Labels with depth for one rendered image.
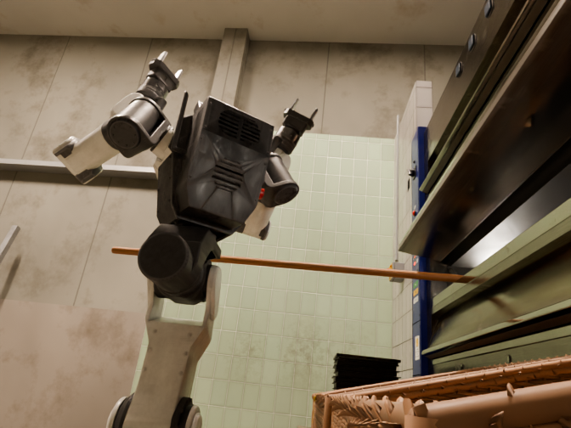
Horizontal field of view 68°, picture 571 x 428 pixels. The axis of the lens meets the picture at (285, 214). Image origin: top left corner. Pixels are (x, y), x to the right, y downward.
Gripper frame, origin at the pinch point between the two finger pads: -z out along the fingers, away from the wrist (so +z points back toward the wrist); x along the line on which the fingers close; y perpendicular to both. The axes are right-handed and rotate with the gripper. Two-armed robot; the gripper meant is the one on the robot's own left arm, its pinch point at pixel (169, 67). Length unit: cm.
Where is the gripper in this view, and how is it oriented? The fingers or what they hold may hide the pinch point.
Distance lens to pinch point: 166.8
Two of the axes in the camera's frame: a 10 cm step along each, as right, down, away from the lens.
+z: -2.9, 8.1, -5.0
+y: 8.2, -0.7, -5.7
